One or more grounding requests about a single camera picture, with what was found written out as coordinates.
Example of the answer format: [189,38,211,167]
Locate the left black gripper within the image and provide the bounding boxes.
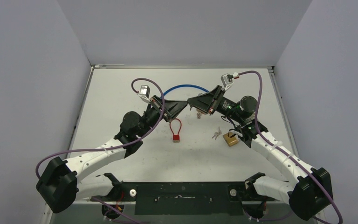
[137,95,188,138]

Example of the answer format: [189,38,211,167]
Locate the blue cable lock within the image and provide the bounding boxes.
[163,84,208,96]

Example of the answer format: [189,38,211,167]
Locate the red cable padlock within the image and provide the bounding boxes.
[169,118,182,143]

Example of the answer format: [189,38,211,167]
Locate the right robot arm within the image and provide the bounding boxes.
[187,85,333,220]

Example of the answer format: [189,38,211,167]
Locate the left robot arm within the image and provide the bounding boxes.
[36,96,188,213]

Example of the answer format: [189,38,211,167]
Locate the loose silver keys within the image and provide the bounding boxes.
[212,127,222,140]

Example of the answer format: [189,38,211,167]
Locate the brass padlock short shackle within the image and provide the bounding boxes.
[223,132,240,147]

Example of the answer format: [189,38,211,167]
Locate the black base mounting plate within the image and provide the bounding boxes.
[97,182,273,216]

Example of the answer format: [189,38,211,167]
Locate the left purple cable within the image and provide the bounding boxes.
[35,77,166,179]

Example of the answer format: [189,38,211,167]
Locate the purple cable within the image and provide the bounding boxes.
[35,77,166,179]
[236,71,343,224]

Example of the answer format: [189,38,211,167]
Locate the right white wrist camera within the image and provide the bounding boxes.
[220,72,239,91]

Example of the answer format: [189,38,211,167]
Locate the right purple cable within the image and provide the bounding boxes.
[236,71,343,224]

